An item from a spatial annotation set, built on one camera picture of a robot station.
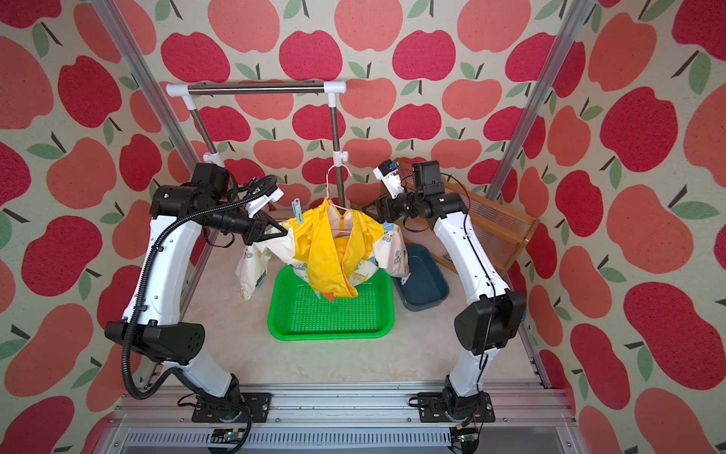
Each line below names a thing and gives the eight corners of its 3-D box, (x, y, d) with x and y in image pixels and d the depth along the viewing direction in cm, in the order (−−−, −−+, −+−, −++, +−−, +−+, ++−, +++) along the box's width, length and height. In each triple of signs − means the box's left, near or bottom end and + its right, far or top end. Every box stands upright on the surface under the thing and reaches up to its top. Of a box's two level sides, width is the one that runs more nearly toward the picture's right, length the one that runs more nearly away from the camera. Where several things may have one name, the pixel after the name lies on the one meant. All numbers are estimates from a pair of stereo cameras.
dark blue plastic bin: (403, 314, 94) (405, 306, 89) (388, 257, 109) (389, 247, 104) (449, 307, 96) (454, 298, 91) (428, 252, 111) (431, 242, 106)
